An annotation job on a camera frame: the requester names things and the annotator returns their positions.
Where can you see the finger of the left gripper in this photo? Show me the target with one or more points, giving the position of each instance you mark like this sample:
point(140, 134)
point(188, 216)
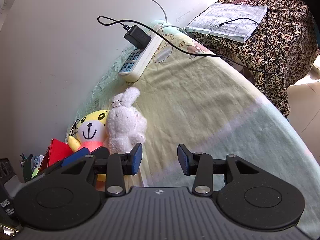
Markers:
point(75, 156)
point(101, 153)

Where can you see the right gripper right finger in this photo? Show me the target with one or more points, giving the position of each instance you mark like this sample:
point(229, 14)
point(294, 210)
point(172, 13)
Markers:
point(200, 165)

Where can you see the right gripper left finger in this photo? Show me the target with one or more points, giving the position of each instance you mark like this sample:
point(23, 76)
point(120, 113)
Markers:
point(120, 165)

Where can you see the yellow tiger plush toy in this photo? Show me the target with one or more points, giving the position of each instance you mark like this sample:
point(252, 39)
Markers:
point(90, 132)

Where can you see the white plush bunny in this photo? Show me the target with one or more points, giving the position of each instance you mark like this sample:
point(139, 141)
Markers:
point(125, 125)

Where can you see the red cardboard box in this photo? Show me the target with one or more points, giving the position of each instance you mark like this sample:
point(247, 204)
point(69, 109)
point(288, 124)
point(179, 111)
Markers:
point(56, 151)

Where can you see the black eyeglasses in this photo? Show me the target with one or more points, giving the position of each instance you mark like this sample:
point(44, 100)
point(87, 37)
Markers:
point(73, 128)

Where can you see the green cartoon bed sheet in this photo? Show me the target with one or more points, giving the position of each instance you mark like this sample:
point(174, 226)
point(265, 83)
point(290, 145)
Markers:
point(205, 104)

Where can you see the white power strip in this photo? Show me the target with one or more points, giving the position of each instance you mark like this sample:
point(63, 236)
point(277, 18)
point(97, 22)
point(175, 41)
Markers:
point(138, 60)

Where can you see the black power adapter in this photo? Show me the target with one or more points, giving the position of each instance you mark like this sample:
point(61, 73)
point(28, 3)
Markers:
point(137, 37)

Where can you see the brown patterned cloth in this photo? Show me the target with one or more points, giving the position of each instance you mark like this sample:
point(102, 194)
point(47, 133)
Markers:
point(280, 51)

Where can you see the white paper notebook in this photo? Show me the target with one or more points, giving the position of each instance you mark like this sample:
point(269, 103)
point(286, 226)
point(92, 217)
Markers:
point(231, 21)

